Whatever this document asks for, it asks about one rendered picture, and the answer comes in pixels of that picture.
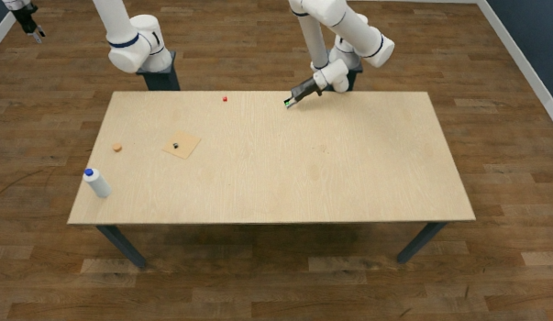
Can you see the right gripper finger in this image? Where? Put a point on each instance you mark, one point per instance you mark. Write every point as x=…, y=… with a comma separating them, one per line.
x=36, y=37
x=41, y=31

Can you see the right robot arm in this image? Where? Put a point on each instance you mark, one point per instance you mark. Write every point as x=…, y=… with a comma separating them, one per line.
x=128, y=51

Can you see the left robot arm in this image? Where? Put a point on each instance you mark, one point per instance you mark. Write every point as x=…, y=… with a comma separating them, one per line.
x=351, y=29

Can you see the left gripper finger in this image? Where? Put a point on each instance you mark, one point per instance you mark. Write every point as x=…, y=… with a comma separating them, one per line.
x=291, y=104
x=289, y=98

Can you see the white plastic bottle with blue cap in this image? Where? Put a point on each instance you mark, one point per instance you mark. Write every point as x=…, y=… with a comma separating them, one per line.
x=97, y=182

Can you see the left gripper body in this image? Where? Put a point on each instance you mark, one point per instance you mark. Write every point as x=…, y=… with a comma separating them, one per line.
x=309, y=86

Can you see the tan square mat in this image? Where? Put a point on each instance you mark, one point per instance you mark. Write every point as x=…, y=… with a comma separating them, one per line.
x=186, y=143

